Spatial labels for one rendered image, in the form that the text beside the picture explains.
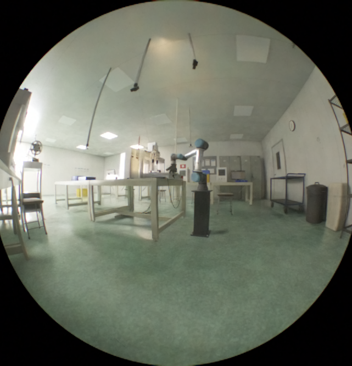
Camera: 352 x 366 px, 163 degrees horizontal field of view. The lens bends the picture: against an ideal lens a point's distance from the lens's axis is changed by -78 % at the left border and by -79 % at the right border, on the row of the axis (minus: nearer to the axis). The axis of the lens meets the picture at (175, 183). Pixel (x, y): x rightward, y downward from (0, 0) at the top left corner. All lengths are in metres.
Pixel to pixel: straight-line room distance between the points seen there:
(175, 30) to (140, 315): 2.83
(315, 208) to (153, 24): 3.67
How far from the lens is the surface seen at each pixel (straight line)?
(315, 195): 2.55
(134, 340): 0.73
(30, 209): 2.89
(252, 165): 5.79
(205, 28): 2.25
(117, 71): 2.79
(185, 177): 4.52
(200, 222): 1.63
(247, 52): 2.58
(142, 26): 2.25
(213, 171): 6.00
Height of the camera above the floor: 0.68
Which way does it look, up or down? 1 degrees up
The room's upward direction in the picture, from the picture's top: straight up
